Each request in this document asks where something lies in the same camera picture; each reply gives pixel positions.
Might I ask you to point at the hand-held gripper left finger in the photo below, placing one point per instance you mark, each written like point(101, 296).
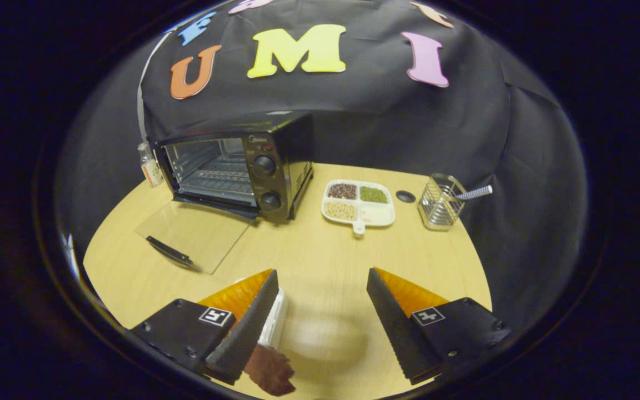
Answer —
point(250, 328)

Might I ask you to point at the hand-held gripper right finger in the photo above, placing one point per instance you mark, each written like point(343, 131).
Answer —
point(395, 328)

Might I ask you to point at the red steak piece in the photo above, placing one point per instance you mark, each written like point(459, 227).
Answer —
point(270, 369)

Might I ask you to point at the black toaster oven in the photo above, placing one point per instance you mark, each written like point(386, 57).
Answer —
point(275, 166)

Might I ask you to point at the white rectangular dish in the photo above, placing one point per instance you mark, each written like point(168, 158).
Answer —
point(274, 328)

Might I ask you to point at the white divided plate with beans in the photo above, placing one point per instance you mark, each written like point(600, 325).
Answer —
point(375, 214)

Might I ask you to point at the small clear glass bottle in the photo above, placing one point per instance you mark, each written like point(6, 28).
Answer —
point(151, 169)

